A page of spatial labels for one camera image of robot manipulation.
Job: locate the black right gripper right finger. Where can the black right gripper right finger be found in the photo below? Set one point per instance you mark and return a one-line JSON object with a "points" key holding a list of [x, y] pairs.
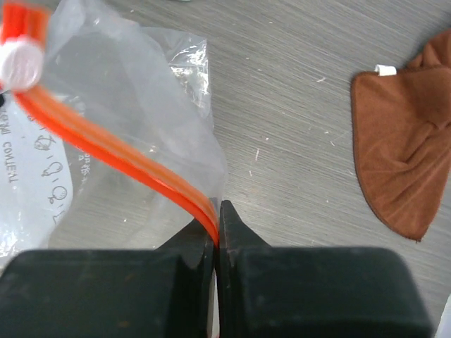
{"points": [[338, 291]]}

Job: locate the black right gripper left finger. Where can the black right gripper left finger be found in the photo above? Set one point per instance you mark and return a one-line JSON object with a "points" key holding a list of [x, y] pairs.
{"points": [[165, 292]]}

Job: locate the clear zip top bag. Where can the clear zip top bag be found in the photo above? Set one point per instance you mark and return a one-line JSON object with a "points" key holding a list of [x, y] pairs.
{"points": [[105, 125]]}

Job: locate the brown cloth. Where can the brown cloth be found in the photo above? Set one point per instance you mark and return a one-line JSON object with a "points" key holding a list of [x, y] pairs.
{"points": [[401, 138]]}

